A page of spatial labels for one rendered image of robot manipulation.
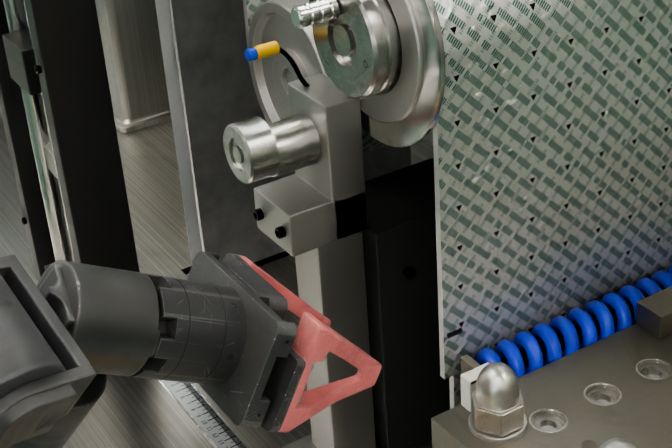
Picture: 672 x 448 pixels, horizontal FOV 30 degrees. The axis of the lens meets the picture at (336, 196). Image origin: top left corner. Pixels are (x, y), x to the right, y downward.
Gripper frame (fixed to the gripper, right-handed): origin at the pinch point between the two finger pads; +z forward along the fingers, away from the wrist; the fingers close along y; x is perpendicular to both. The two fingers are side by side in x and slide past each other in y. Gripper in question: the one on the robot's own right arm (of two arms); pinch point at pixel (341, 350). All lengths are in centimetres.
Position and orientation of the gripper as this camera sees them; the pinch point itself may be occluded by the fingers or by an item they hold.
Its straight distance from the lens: 78.1
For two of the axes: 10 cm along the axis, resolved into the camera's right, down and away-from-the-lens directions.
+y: 5.2, 3.7, -7.7
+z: 7.8, 1.7, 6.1
